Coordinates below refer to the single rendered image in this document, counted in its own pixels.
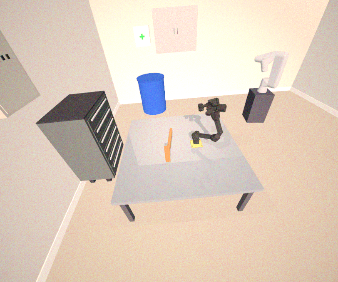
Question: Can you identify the wooden post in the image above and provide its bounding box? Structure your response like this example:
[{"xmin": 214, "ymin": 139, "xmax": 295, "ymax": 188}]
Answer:
[{"xmin": 164, "ymin": 146, "xmax": 171, "ymax": 162}]

